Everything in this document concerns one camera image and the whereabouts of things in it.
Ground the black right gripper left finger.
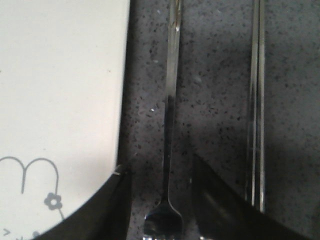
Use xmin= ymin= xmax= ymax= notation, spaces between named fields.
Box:
xmin=36 ymin=164 xmax=132 ymax=240

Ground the cream rabbit serving tray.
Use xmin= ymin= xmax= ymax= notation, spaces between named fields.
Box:
xmin=0 ymin=0 xmax=130 ymax=240

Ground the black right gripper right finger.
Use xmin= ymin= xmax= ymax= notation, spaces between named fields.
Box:
xmin=191 ymin=154 xmax=307 ymax=240

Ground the silver metal chopstick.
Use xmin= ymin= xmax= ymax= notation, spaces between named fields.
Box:
xmin=245 ymin=0 xmax=260 ymax=206
xmin=256 ymin=0 xmax=266 ymax=213

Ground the silver metal fork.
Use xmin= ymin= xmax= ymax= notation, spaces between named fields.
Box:
xmin=142 ymin=0 xmax=183 ymax=240

